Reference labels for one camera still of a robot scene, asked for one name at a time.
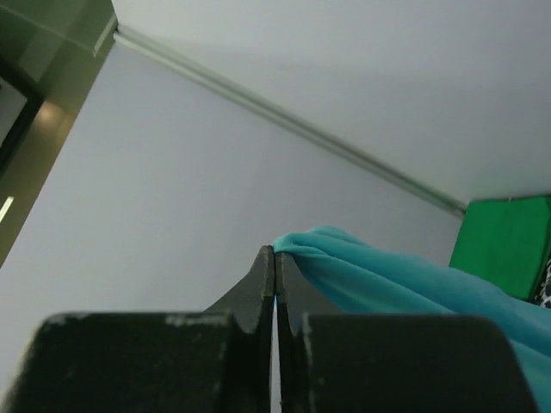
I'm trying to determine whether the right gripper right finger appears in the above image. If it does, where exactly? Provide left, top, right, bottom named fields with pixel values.
left=275, top=254, right=538, bottom=412

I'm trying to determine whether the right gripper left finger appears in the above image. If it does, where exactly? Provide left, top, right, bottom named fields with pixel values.
left=1, top=246, right=275, bottom=412

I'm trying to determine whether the light blue t shirt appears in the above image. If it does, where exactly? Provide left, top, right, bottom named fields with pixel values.
left=273, top=226, right=550, bottom=412

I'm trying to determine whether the folded green t shirt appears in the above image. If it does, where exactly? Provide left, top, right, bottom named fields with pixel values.
left=449, top=195, right=550, bottom=300

